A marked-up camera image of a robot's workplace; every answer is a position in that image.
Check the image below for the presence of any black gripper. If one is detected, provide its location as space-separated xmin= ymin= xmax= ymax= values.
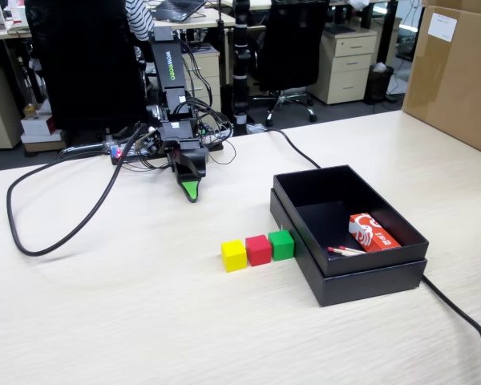
xmin=159 ymin=120 xmax=208 ymax=204

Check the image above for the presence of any red wooden cube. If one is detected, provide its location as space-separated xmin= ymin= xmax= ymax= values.
xmin=245 ymin=234 xmax=273 ymax=267

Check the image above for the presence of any green wooden cube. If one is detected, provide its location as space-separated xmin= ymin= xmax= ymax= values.
xmin=268 ymin=229 xmax=296 ymax=261

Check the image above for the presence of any black cardboard box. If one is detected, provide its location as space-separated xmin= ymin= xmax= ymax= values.
xmin=272 ymin=164 xmax=430 ymax=278

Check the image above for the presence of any flat brown box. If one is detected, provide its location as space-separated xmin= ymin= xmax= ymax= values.
xmin=21 ymin=132 xmax=67 ymax=154

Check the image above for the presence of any white cardboard box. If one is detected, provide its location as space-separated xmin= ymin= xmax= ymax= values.
xmin=20 ymin=115 xmax=58 ymax=136

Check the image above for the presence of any black open box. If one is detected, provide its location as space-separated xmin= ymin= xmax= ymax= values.
xmin=269 ymin=188 xmax=428 ymax=308

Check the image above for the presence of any robot control circuit board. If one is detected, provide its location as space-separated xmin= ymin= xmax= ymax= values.
xmin=110 ymin=142 xmax=164 ymax=165

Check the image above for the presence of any yellow wooden cube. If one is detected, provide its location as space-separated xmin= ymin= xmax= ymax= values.
xmin=220 ymin=239 xmax=249 ymax=274

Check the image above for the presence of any black pole with white bands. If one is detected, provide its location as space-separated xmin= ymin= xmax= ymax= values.
xmin=231 ymin=0 xmax=253 ymax=126

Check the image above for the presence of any thin black stand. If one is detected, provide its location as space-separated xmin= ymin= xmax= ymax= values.
xmin=216 ymin=0 xmax=228 ymax=87

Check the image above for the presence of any black mesh office chair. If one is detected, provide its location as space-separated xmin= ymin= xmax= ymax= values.
xmin=23 ymin=0 xmax=150 ymax=136

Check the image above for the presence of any black office chair with castors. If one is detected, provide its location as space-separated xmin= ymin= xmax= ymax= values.
xmin=258 ymin=0 xmax=332 ymax=126

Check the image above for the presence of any person in striped shirt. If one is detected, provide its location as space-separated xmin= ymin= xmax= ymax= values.
xmin=123 ymin=0 xmax=156 ymax=42

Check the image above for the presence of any black laptop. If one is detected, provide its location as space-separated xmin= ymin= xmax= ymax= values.
xmin=151 ymin=0 xmax=208 ymax=23

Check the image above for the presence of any beige three-drawer cabinet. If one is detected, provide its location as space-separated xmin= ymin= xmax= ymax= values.
xmin=307 ymin=30 xmax=378 ymax=106

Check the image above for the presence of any orange matchbox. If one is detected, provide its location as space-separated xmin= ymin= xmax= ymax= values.
xmin=348 ymin=212 xmax=402 ymax=254

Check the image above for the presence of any beige low cabinet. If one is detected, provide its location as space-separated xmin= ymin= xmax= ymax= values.
xmin=0 ymin=59 xmax=24 ymax=150

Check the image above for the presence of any black waste bin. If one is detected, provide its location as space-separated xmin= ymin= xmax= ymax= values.
xmin=363 ymin=63 xmax=396 ymax=104

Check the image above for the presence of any large brown cardboard carton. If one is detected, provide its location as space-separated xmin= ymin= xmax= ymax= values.
xmin=401 ymin=0 xmax=481 ymax=160

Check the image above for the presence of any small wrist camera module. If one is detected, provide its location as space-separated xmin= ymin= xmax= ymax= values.
xmin=138 ymin=127 xmax=162 ymax=156

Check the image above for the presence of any thin black wire bundle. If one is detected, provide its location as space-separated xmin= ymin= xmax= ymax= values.
xmin=176 ymin=38 xmax=238 ymax=166

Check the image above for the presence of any beige drawer cabinet with cables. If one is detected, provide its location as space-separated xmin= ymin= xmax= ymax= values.
xmin=182 ymin=46 xmax=222 ymax=117

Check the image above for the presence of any thick black camera cable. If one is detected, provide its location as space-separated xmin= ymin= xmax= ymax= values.
xmin=6 ymin=126 xmax=148 ymax=257

